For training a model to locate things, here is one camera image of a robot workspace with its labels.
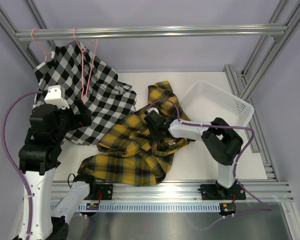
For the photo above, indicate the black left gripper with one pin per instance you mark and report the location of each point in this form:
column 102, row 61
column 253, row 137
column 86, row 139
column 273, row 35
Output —
column 83, row 118

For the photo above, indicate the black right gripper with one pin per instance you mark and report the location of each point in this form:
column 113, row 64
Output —
column 157, row 138

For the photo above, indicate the black white checked shirt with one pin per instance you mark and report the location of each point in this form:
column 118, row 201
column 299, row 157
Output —
column 85, row 76

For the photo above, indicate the yellow plaid shirt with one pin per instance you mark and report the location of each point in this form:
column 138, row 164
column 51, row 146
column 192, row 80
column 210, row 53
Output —
column 128, row 154

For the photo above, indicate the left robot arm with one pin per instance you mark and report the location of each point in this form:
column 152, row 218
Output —
column 38, row 161

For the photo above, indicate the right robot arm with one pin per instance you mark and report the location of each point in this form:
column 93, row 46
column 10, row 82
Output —
column 222, row 142

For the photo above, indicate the white plastic basket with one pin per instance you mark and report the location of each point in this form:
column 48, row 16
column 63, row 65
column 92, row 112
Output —
column 203, row 102

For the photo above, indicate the aluminium top bar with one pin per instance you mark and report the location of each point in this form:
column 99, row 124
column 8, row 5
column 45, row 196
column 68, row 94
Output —
column 151, row 32

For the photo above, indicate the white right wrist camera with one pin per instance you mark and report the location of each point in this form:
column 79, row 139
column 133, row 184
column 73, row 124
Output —
column 150, row 109

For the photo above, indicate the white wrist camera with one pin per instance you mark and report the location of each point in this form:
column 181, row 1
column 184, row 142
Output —
column 56, row 96
column 150, row 109

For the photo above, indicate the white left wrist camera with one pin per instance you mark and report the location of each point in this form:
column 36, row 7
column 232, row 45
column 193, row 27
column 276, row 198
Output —
column 56, row 96

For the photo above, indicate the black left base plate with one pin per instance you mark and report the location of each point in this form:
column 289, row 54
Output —
column 103, row 192

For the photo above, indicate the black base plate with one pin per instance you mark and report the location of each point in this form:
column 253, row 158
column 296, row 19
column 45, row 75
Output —
column 103, row 192
column 217, row 192

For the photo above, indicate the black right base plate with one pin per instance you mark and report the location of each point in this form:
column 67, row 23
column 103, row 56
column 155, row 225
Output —
column 217, row 192

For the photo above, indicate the slotted cable duct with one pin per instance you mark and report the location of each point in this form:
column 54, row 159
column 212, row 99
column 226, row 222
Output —
column 150, row 207

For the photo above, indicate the aluminium front rail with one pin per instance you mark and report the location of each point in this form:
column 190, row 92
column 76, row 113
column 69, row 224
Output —
column 188, row 191

